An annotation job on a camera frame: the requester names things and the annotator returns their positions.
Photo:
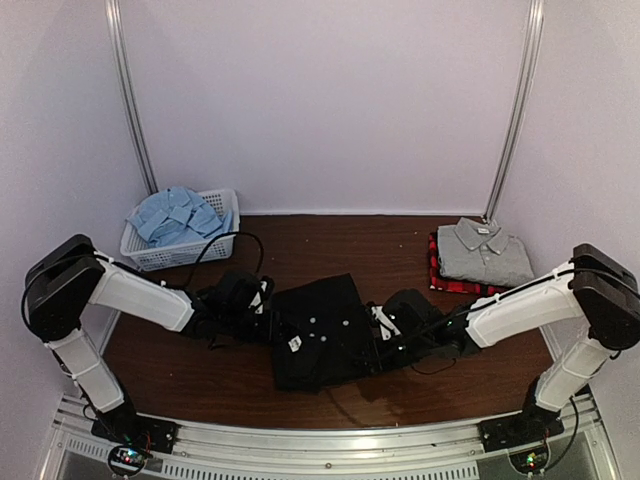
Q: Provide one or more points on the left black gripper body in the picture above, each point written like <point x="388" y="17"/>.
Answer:
<point x="236" y="326"/>

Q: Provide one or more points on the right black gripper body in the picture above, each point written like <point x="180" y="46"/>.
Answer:
<point x="416" y="347"/>

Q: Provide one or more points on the red black plaid shirt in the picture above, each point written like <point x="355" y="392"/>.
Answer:
<point x="440" y="283"/>

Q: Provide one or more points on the black long sleeve shirt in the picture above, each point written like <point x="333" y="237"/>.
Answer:
<point x="325" y="337"/>

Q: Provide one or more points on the grey button shirt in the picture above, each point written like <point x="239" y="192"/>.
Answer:
<point x="482" y="253"/>

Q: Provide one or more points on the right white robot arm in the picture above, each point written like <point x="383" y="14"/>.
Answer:
<point x="591" y="288"/>

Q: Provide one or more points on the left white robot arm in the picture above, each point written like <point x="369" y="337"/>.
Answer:
<point x="76" y="276"/>

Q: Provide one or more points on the light blue shirt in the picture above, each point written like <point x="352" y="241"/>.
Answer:
<point x="178" y="215"/>

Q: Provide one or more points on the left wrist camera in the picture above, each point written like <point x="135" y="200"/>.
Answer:
<point x="262" y="296"/>

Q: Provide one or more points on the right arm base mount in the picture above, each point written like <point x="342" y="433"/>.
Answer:
<point x="525" y="435"/>

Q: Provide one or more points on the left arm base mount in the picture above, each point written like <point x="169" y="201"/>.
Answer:
<point x="137" y="438"/>

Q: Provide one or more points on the left aluminium frame post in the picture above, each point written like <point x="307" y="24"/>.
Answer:
<point x="125" y="81"/>

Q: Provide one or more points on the aluminium frame post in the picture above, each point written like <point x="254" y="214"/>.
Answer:
<point x="125" y="81"/>
<point x="528" y="65"/>

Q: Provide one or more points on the right aluminium frame post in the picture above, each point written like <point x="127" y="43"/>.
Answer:
<point x="528" y="65"/>

